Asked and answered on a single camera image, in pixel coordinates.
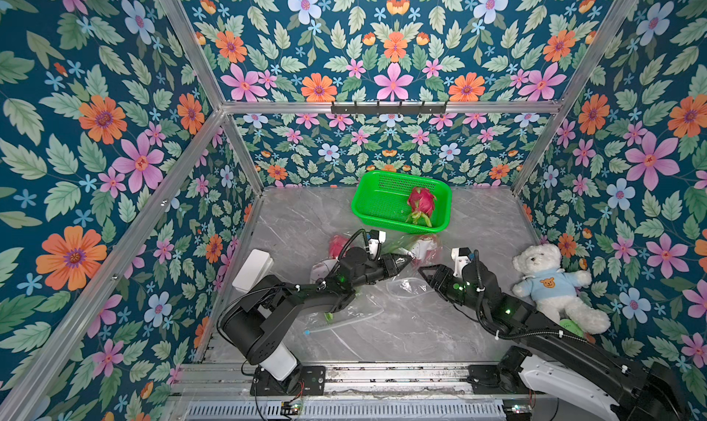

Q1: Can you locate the clear zip-top bag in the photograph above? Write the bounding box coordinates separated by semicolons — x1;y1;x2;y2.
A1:
383;234;442;267
387;277;433;299
303;229;383;336

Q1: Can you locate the pink dragon fruit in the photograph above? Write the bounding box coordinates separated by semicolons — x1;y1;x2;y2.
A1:
406;187;436;227
398;234;442;266
310;234;355;312

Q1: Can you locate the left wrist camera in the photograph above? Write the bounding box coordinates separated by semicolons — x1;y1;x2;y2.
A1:
366;229;387;261

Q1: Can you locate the green plastic basket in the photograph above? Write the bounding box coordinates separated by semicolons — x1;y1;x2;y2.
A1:
351;171;453;234

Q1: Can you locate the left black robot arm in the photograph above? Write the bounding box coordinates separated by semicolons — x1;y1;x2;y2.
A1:
217;247;412;387

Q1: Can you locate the white teddy bear blue shirt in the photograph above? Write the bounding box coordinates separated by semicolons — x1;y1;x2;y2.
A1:
512;243;611;336

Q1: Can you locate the aluminium front rail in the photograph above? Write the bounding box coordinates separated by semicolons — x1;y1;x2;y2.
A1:
165;362;642;421

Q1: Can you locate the black hook rail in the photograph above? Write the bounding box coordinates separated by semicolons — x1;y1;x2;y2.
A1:
330;102;447;116

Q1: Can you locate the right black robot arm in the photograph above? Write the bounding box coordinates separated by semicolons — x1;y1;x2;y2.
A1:
418;259;692;420

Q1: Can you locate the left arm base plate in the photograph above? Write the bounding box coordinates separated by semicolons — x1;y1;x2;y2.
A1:
250;365;327;397

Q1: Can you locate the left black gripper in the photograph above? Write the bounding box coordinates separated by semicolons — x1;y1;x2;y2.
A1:
346;254;410;291

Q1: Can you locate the green object behind bear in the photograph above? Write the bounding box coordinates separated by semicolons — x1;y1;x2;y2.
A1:
559;319;585;338

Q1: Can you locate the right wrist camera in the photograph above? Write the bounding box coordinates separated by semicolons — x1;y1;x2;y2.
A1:
451;247;474;277

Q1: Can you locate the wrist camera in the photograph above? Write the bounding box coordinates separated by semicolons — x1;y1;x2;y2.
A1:
451;247;474;277
366;229;387;261

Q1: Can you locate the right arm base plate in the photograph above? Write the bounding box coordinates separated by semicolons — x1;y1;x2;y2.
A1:
466;364;535;395

